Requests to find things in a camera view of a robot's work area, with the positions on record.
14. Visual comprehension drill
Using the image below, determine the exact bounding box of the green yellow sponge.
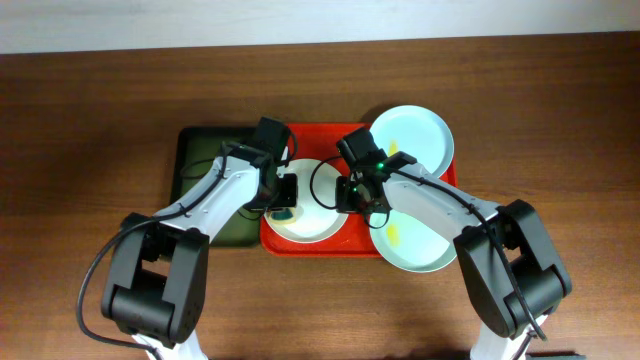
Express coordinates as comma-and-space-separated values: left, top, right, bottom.
268, 208, 295, 224

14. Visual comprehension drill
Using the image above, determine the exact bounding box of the white plate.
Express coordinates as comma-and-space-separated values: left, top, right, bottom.
266, 159, 348, 244

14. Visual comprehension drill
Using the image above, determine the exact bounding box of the light green plate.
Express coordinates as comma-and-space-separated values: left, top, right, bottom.
369, 210, 457, 273

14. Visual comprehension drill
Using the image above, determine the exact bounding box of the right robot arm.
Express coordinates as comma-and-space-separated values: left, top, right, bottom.
338, 150, 572, 359

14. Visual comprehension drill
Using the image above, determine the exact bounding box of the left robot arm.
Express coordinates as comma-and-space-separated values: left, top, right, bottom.
101, 141, 296, 359

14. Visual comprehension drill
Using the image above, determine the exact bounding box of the red plastic tray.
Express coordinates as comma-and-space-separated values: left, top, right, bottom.
259, 122, 459, 259

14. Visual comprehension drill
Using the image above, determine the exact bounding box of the dark green tray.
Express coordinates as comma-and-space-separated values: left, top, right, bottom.
169, 127, 260, 248

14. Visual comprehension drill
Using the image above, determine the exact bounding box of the light blue plate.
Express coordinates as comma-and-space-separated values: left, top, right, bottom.
370, 105, 455, 177

